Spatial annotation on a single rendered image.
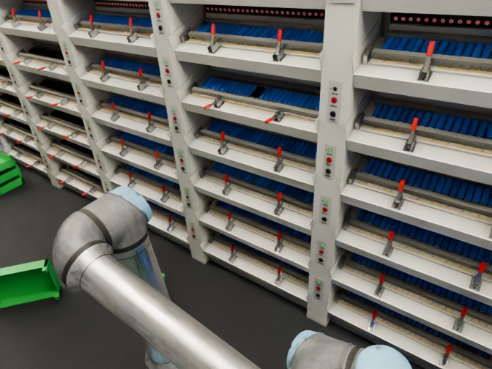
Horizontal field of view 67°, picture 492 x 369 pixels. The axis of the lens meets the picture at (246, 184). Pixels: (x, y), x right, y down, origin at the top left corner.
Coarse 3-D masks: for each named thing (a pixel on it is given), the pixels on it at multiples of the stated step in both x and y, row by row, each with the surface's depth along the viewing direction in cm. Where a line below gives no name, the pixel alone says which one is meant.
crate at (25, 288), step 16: (0, 272) 172; (16, 272) 171; (32, 272) 180; (48, 272) 182; (0, 288) 180; (16, 288) 182; (32, 288) 184; (48, 288) 187; (0, 304) 181; (16, 304) 180
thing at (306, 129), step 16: (192, 80) 151; (288, 80) 135; (304, 80) 131; (192, 96) 150; (208, 112) 144; (224, 112) 138; (240, 112) 135; (256, 112) 133; (272, 128) 130; (288, 128) 125; (304, 128) 121
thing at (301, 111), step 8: (192, 88) 149; (200, 88) 148; (216, 96) 143; (224, 96) 140; (232, 96) 139; (240, 96) 137; (248, 104) 136; (256, 104) 134; (264, 104) 131; (272, 104) 130; (280, 104) 129; (272, 112) 129; (288, 112) 127; (296, 112) 125; (304, 112) 123; (312, 112) 122
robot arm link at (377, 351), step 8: (360, 352) 65; (368, 352) 64; (376, 352) 64; (384, 352) 63; (392, 352) 63; (360, 360) 63; (368, 360) 63; (376, 360) 63; (384, 360) 62; (392, 360) 62; (400, 360) 62; (352, 368) 64; (360, 368) 62; (368, 368) 62; (376, 368) 62; (384, 368) 61; (392, 368) 61; (400, 368) 61; (408, 368) 61
